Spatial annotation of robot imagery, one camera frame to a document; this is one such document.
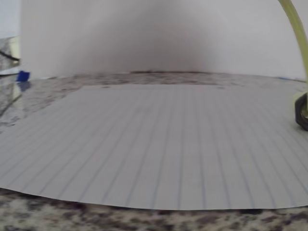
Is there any black ring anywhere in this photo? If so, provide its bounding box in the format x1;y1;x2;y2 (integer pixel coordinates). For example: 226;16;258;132
294;92;308;132

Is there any yellow knotted rope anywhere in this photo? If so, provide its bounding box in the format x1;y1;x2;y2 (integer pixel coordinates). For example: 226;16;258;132
278;0;308;118

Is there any lined paper sheet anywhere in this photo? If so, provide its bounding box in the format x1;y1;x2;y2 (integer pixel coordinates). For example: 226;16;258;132
0;83;308;210

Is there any blue tape piece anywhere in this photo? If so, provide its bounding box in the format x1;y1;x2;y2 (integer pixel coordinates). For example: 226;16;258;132
15;70;31;82

